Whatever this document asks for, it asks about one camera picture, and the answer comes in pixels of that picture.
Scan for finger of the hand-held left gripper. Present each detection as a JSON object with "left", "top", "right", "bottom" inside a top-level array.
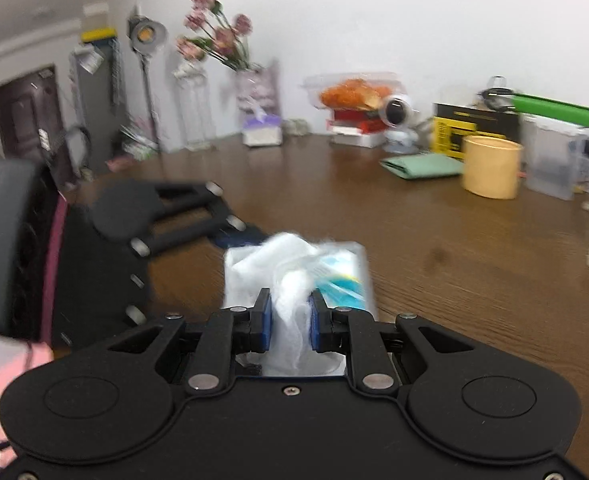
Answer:
[{"left": 132, "top": 182, "right": 265, "bottom": 257}]

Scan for clear pack of wipes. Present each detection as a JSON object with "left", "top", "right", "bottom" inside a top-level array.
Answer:
[{"left": 222, "top": 240, "right": 380, "bottom": 378}]

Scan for dark brown door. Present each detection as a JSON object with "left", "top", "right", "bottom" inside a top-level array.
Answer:
[{"left": 0, "top": 65, "right": 72, "bottom": 181}]

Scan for white astronaut figure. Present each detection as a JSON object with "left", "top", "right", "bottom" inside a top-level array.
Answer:
[{"left": 382, "top": 94, "right": 423, "bottom": 153}]

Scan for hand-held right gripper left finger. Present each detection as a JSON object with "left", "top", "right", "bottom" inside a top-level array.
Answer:
[{"left": 105, "top": 287, "right": 274, "bottom": 396}]

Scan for black yellow carton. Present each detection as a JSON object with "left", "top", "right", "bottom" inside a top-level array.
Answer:
[{"left": 432, "top": 102, "right": 523, "bottom": 161}]

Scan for green foam roll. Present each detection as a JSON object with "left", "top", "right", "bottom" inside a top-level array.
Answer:
[{"left": 512, "top": 94, "right": 589, "bottom": 128}]

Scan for purple tissue pack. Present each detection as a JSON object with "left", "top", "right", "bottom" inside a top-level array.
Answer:
[{"left": 242, "top": 112, "right": 282, "bottom": 147}]

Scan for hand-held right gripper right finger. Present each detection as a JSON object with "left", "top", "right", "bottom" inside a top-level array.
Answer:
[{"left": 309, "top": 289, "right": 475, "bottom": 396}]

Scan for yellow mug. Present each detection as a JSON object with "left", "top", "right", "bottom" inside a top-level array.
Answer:
[{"left": 462, "top": 135, "right": 523, "bottom": 200}]

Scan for studio light on stand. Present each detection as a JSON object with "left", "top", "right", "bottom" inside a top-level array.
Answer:
[{"left": 127, "top": 7, "right": 168, "bottom": 153}]

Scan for tall clear glass vase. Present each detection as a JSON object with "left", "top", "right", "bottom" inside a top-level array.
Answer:
[{"left": 174, "top": 60, "right": 212, "bottom": 151}]

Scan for dried pink flowers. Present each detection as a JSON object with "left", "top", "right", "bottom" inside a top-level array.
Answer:
[{"left": 177, "top": 0, "right": 252, "bottom": 71}]

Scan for clear clamshell with orange peels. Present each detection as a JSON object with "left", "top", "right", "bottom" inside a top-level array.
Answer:
[{"left": 302, "top": 72, "right": 400, "bottom": 111}]

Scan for folded green cloth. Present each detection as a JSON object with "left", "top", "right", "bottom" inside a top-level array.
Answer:
[{"left": 379, "top": 152, "right": 465, "bottom": 181}]

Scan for clear plastic container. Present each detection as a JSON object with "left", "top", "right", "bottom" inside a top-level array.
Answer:
[{"left": 522, "top": 115, "right": 589, "bottom": 201}]

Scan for pink clothing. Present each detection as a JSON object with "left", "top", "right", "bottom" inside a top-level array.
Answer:
[{"left": 0, "top": 332, "right": 55, "bottom": 466}]

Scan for white tissue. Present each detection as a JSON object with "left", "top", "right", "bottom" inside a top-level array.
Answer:
[{"left": 224, "top": 232, "right": 335, "bottom": 376}]

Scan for white flat box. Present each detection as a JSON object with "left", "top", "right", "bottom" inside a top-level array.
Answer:
[{"left": 327, "top": 120, "right": 390, "bottom": 148}]

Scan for red flat box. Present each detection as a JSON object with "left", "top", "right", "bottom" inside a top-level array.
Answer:
[{"left": 332, "top": 107, "right": 390, "bottom": 123}]

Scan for purple white textured vase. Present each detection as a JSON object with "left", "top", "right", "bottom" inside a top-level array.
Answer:
[{"left": 237, "top": 62, "right": 280, "bottom": 116}]

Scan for grey cabinet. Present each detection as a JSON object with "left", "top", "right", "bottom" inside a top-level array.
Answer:
[{"left": 69, "top": 25, "right": 125, "bottom": 171}]

